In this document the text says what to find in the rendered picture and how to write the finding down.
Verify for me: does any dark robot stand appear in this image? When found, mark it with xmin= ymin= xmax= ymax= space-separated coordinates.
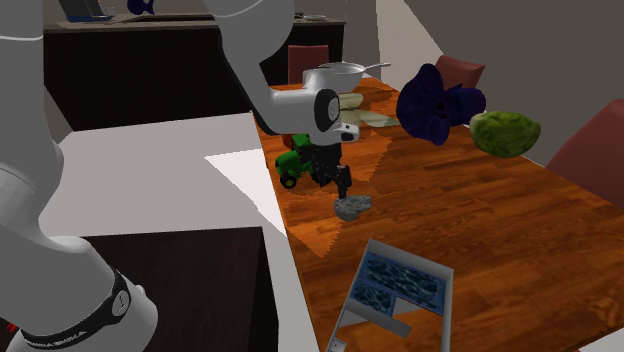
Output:
xmin=80 ymin=225 xmax=280 ymax=352

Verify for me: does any green toy tractor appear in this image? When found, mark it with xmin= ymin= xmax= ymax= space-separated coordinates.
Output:
xmin=274 ymin=133 xmax=319 ymax=190

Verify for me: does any silver pan with handle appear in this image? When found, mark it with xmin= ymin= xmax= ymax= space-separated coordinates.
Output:
xmin=302 ymin=61 xmax=393 ymax=94

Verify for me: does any dark blue flower figure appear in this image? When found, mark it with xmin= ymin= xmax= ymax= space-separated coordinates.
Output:
xmin=395 ymin=62 xmax=488 ymax=147

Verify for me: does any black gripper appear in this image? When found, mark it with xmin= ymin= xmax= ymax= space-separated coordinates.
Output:
xmin=297 ymin=141 xmax=354 ymax=201

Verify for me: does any dark red chair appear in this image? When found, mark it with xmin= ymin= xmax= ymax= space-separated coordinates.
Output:
xmin=434 ymin=54 xmax=487 ymax=92
xmin=544 ymin=98 xmax=624 ymax=212
xmin=286 ymin=44 xmax=331 ymax=86

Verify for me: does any dark wooden sideboard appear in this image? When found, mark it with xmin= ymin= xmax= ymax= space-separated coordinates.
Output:
xmin=42 ymin=0 xmax=347 ymax=133

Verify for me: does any beige flat leaf shape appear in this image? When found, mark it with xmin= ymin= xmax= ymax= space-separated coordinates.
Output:
xmin=338 ymin=91 xmax=402 ymax=129

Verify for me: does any brown wooden table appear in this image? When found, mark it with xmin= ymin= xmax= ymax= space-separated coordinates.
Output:
xmin=255 ymin=76 xmax=624 ymax=352

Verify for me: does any green lettuce head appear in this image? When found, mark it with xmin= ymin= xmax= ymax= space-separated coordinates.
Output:
xmin=468 ymin=110 xmax=542 ymax=159

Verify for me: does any grey stone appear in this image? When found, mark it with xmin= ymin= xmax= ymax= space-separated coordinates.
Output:
xmin=333 ymin=194 xmax=374 ymax=223

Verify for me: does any grey tray with blue pattern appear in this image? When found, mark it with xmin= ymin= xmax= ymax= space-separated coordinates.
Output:
xmin=323 ymin=238 xmax=455 ymax=352

